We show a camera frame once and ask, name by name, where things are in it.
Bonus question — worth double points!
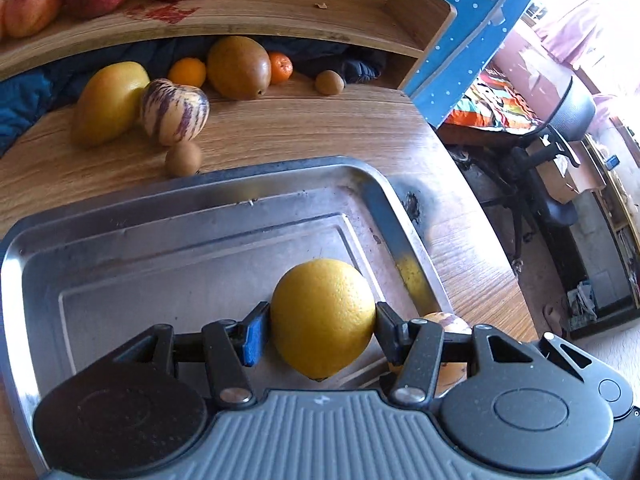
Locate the striped pepino melon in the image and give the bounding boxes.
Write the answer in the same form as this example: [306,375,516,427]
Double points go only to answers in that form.
[140,78,209,146]
[408,311,472,398]

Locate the yellow lemon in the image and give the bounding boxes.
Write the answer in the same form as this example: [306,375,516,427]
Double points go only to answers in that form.
[270,259,375,382]

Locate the small brown kiwi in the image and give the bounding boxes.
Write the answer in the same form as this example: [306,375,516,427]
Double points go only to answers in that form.
[165,141,203,178]
[314,70,345,96]

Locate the yellow-orange mango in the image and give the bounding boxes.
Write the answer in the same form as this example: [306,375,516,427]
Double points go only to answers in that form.
[70,62,150,148]

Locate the brown round pear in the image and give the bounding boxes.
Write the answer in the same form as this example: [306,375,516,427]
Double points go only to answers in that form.
[206,36,271,101]

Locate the small orange tangerine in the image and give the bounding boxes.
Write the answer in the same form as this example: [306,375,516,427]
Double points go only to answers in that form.
[269,51,293,86]

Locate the metal baking tray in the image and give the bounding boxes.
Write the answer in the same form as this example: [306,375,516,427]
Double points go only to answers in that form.
[1,157,450,474]

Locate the black office chair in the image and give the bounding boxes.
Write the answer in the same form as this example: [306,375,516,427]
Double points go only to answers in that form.
[446,75,596,274]

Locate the colourful bed blanket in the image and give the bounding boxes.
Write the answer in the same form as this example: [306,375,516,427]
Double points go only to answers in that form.
[445,64,544,134]

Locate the dark blue jacket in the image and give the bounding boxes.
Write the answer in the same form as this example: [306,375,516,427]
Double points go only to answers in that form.
[1,36,387,153]

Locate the wooden desk shelf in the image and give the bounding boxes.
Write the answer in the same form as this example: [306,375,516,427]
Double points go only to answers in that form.
[0,0,458,92]

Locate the blue polka dot fabric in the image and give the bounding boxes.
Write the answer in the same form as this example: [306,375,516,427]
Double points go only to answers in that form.
[406,0,530,128]

